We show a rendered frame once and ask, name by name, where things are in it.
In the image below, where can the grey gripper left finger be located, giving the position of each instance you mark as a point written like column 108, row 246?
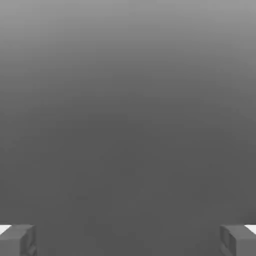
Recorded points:
column 16, row 240

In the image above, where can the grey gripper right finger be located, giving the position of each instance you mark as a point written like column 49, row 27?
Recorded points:
column 240, row 240

